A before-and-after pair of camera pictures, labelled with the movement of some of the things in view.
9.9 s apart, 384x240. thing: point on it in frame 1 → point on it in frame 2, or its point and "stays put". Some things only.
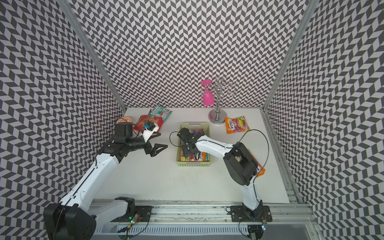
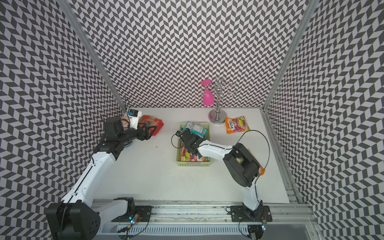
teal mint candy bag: [159, 111] → [199, 131]
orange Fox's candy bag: [263, 169] stays put
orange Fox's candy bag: [236, 124] stays put
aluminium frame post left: [67, 6] stays put
